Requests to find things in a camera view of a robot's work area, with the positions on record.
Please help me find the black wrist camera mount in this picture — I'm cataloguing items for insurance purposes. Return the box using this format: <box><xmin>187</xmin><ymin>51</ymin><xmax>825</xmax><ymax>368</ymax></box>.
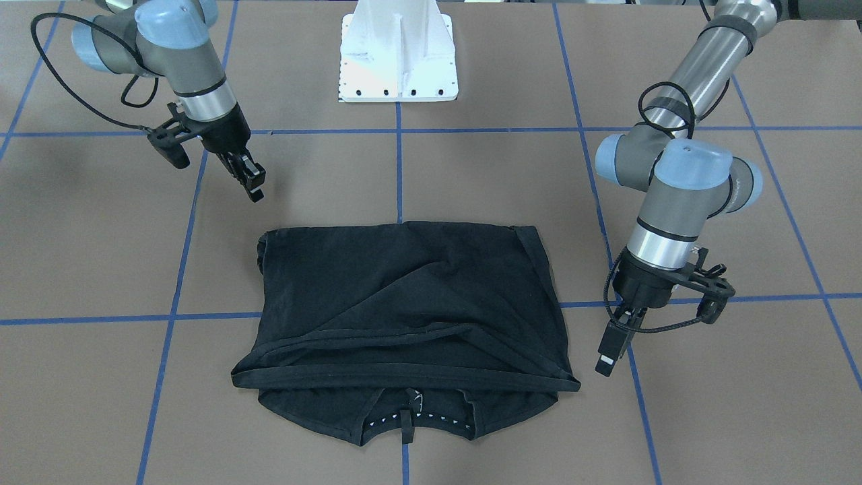
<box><xmin>674</xmin><ymin>245</ymin><xmax>736</xmax><ymax>325</ymax></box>
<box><xmin>147</xmin><ymin>102</ymin><xmax>206</xmax><ymax>169</ymax></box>

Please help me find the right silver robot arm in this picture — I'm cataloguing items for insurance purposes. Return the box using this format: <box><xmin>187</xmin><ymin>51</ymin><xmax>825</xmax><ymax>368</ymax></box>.
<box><xmin>71</xmin><ymin>1</ymin><xmax>267</xmax><ymax>202</ymax></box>

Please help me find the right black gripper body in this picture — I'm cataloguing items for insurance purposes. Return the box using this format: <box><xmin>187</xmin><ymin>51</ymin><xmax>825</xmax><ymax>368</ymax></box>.
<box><xmin>199</xmin><ymin>105</ymin><xmax>252</xmax><ymax>162</ymax></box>

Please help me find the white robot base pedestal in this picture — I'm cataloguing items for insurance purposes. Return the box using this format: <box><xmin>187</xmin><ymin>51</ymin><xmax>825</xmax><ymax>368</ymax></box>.
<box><xmin>338</xmin><ymin>1</ymin><xmax>459</xmax><ymax>102</ymax></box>

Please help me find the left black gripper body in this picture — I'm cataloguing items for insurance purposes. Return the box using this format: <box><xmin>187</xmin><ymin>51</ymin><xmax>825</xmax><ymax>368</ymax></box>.
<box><xmin>614</xmin><ymin>248</ymin><xmax>680</xmax><ymax>321</ymax></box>

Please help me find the black graphic t-shirt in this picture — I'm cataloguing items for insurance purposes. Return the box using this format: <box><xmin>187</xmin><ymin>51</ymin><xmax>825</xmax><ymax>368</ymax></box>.
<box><xmin>231</xmin><ymin>222</ymin><xmax>580</xmax><ymax>446</ymax></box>

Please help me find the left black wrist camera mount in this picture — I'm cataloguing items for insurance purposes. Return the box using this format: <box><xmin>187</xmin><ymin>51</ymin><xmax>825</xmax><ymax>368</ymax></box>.
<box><xmin>674</xmin><ymin>245</ymin><xmax>736</xmax><ymax>325</ymax></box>

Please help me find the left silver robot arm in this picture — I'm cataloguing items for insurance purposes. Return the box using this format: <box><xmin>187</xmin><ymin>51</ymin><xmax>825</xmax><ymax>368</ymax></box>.
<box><xmin>595</xmin><ymin>1</ymin><xmax>860</xmax><ymax>377</ymax></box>

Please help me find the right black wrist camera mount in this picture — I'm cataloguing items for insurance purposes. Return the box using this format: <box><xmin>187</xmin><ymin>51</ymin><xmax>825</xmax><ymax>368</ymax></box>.
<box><xmin>147</xmin><ymin>102</ymin><xmax>206</xmax><ymax>169</ymax></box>

